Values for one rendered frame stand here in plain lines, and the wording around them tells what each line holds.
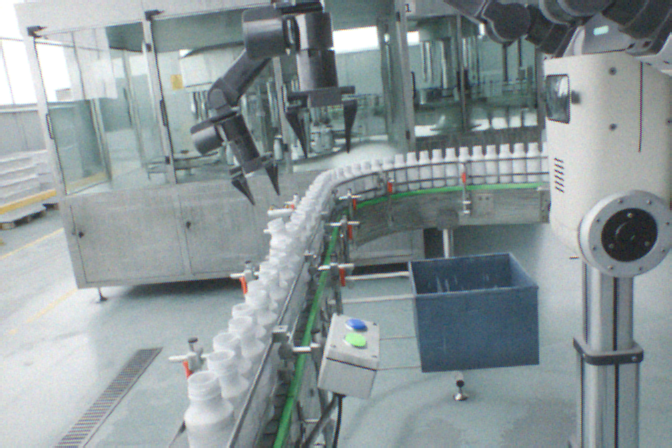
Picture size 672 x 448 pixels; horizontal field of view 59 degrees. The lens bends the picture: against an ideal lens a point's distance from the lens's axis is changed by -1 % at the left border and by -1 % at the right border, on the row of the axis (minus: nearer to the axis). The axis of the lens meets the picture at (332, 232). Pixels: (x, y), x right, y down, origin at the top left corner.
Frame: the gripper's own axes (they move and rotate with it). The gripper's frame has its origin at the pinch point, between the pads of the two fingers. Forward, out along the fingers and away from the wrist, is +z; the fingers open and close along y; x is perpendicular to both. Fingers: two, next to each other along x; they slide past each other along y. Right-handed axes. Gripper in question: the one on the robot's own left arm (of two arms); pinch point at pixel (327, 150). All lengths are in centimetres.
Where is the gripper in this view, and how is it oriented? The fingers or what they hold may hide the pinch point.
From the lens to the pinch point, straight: 90.9
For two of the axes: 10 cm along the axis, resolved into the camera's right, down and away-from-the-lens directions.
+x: 0.7, -2.4, 9.7
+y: 9.9, -0.9, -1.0
